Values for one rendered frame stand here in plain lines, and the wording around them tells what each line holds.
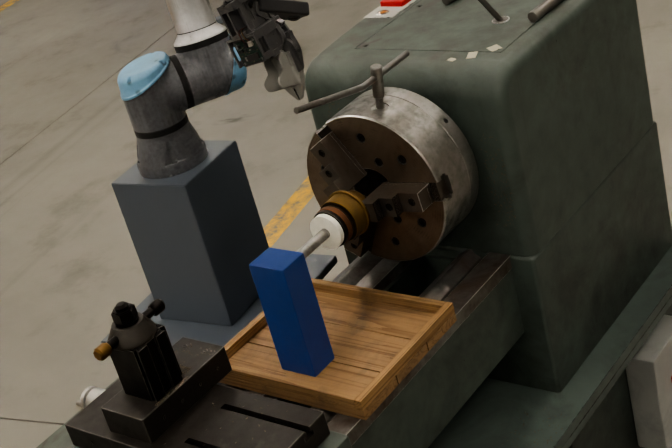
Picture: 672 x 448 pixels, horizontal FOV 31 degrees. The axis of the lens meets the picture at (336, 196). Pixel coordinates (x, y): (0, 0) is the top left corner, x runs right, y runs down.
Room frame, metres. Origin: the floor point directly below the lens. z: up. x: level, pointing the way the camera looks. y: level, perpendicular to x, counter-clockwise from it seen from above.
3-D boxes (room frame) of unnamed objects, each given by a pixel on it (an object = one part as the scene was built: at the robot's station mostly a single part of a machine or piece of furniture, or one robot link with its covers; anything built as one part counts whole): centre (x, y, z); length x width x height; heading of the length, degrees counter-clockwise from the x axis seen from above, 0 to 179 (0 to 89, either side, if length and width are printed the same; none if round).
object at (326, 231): (1.91, 0.07, 1.08); 0.13 x 0.07 x 0.07; 137
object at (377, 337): (1.90, 0.08, 0.89); 0.36 x 0.30 x 0.04; 47
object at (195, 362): (1.72, 0.36, 1.00); 0.20 x 0.10 x 0.05; 137
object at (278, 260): (1.85, 0.13, 1.00); 0.08 x 0.06 x 0.23; 47
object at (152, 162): (2.41, 0.31, 1.15); 0.15 x 0.15 x 0.10
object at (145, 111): (2.41, 0.31, 1.27); 0.13 x 0.12 x 0.14; 105
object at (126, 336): (1.70, 0.37, 1.14); 0.08 x 0.08 x 0.03
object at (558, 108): (2.40, -0.36, 1.06); 0.59 x 0.48 x 0.39; 137
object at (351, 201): (1.99, 0.00, 1.08); 0.09 x 0.09 x 0.09; 47
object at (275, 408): (1.66, 0.33, 0.95); 0.43 x 0.18 x 0.04; 47
